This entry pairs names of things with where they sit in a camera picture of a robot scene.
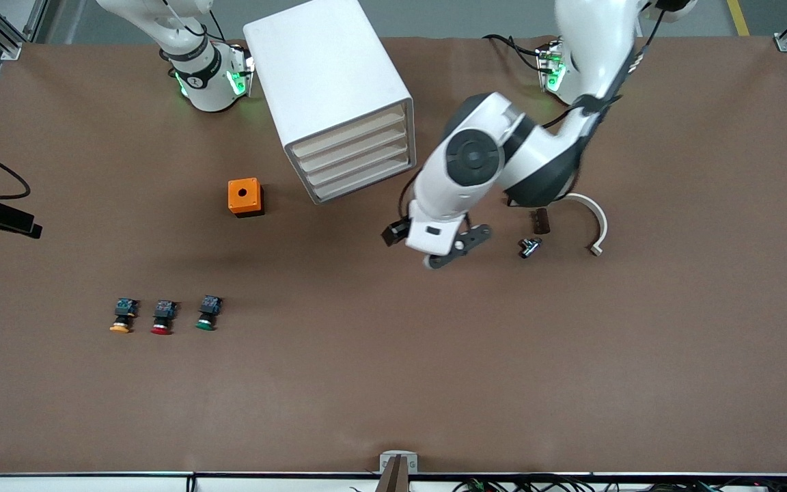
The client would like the yellow mushroom push button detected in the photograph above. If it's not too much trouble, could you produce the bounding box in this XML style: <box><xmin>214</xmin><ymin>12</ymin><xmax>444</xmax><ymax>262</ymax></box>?
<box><xmin>109</xmin><ymin>297</ymin><xmax>140</xmax><ymax>335</ymax></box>

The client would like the brown table mat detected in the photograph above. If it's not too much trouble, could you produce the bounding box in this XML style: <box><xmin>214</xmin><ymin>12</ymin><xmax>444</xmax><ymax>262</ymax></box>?
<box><xmin>0</xmin><ymin>34</ymin><xmax>787</xmax><ymax>476</ymax></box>

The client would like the brown camera pole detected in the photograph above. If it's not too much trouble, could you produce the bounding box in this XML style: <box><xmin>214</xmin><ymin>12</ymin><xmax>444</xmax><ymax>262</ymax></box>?
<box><xmin>374</xmin><ymin>456</ymin><xmax>409</xmax><ymax>492</ymax></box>

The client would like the red mushroom push button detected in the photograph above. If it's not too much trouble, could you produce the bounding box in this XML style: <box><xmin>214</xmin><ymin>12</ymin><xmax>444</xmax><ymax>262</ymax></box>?
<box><xmin>150</xmin><ymin>299</ymin><xmax>180</xmax><ymax>336</ymax></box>

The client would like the black arm base cable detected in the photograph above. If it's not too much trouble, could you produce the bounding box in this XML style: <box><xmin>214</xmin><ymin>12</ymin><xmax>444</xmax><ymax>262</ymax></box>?
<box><xmin>482</xmin><ymin>33</ymin><xmax>546</xmax><ymax>72</ymax></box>

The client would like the white curved plastic arc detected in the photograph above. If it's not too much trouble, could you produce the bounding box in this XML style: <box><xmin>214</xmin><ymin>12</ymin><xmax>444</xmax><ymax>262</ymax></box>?
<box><xmin>563</xmin><ymin>193</ymin><xmax>609</xmax><ymax>258</ymax></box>

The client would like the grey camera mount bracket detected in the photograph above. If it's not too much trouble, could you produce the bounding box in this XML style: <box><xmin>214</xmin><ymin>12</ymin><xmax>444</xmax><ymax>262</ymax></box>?
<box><xmin>378</xmin><ymin>450</ymin><xmax>419</xmax><ymax>476</ymax></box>

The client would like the orange button enclosure box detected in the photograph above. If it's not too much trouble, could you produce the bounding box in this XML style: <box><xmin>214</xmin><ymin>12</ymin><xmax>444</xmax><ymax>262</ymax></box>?
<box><xmin>227</xmin><ymin>178</ymin><xmax>266</xmax><ymax>219</ymax></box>

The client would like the green mushroom push button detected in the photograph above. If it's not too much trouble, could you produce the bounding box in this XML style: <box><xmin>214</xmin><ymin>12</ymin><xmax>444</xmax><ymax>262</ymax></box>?
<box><xmin>195</xmin><ymin>295</ymin><xmax>224</xmax><ymax>333</ymax></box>

